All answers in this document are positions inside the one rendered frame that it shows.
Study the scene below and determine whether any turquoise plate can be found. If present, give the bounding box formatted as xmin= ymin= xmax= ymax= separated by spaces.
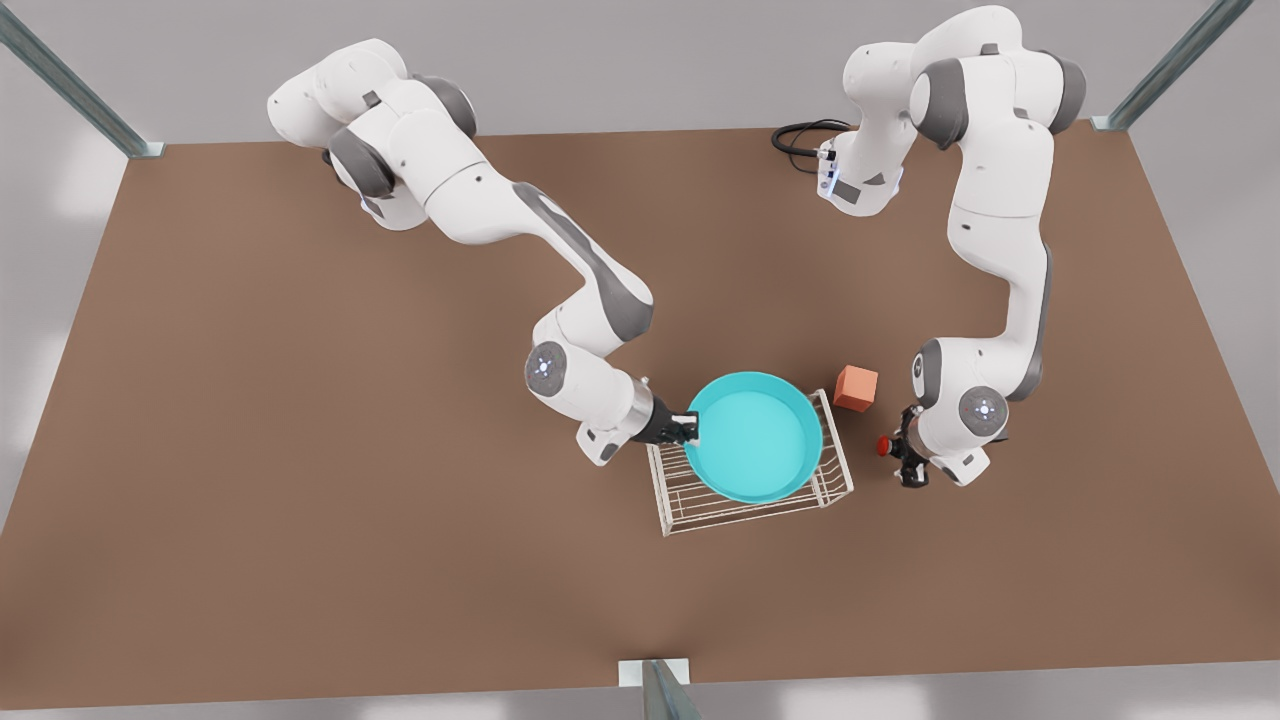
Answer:
xmin=685 ymin=372 xmax=825 ymax=504

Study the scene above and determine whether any orange cube block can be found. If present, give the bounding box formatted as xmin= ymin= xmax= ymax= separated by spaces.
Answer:
xmin=833 ymin=365 xmax=880 ymax=412

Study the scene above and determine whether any white wire shelf rack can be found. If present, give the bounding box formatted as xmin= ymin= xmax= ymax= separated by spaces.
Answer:
xmin=646 ymin=388 xmax=855 ymax=538

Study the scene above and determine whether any silver frame post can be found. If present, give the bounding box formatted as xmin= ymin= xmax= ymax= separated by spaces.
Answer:
xmin=1091 ymin=0 xmax=1256 ymax=133
xmin=0 ymin=5 xmax=166 ymax=160
xmin=618 ymin=658 xmax=703 ymax=720

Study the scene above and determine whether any black cable loop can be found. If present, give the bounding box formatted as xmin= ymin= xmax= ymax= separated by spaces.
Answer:
xmin=771 ymin=120 xmax=853 ymax=177

